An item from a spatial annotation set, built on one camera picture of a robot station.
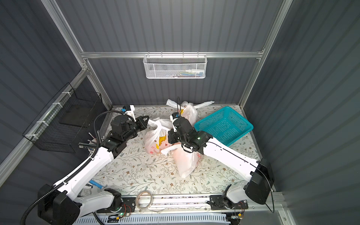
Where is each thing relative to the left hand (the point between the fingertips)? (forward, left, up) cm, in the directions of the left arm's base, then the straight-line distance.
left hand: (150, 117), depth 74 cm
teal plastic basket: (+17, -51, -30) cm, 62 cm away
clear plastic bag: (-17, -19, -20) cm, 32 cm away
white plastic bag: (-3, -6, -2) cm, 7 cm away
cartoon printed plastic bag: (+17, -22, -14) cm, 31 cm away
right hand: (-6, -10, -5) cm, 13 cm away
